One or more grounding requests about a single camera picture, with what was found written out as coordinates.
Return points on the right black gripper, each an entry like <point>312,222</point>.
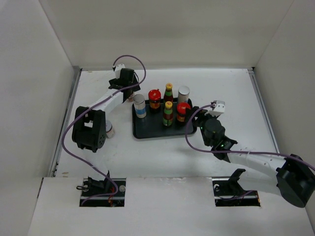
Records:
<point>201,116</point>

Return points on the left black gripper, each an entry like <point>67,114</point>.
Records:
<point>135,88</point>

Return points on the silver lid white jar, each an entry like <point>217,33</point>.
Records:
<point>139,105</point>

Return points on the red lid sauce jar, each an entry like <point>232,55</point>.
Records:
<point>154,97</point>

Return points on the yellow cap chili bottle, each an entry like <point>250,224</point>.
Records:
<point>168,94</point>

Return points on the white lid jar front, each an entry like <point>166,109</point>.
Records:
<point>109,129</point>

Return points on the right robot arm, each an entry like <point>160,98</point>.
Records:
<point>287,175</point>

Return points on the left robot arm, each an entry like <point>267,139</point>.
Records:
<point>89,132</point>

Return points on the black plastic tray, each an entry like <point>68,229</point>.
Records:
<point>151,126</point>

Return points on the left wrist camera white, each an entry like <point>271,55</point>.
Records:
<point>117,69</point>

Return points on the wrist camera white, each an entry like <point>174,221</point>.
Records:
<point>117,69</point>
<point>217,108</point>

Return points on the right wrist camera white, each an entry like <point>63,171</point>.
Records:
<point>217,108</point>

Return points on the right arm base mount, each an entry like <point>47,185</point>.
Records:
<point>229,193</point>

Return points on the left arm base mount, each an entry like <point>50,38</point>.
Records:
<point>102,193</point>

